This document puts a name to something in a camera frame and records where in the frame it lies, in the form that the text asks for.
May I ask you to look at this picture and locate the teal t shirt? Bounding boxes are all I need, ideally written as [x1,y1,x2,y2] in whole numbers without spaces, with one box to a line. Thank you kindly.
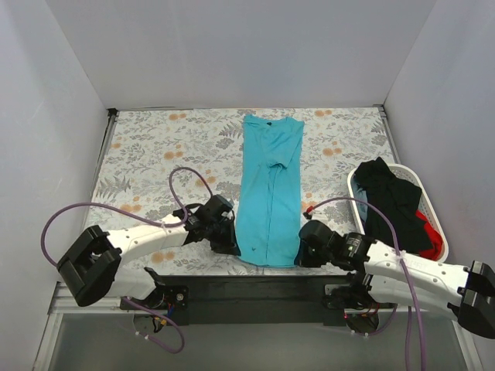
[235,114,304,268]

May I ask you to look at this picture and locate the red t shirt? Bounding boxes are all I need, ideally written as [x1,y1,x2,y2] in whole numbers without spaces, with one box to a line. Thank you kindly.
[415,210,443,261]

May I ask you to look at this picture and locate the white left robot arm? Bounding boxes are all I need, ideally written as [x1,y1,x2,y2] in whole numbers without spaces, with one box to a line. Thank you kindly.
[56,195,241,309]

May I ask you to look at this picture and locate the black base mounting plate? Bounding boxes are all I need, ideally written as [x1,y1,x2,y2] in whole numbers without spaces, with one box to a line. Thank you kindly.
[119,274,399,328]

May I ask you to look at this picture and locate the white laundry basket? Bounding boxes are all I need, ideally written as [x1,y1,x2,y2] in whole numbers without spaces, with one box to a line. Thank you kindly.
[346,163,449,263]

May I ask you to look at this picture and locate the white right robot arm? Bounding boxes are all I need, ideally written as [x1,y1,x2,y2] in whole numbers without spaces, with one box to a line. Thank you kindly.
[296,220,494,339]

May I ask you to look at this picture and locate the floral table cloth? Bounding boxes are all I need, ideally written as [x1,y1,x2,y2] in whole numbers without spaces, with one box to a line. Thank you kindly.
[73,107,399,277]

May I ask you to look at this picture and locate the aluminium front rail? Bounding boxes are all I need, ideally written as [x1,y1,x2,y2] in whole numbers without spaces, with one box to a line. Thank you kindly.
[32,280,484,371]

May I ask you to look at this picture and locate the black t shirt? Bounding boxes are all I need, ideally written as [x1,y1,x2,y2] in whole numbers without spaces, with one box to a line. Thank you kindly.
[354,157,433,254]

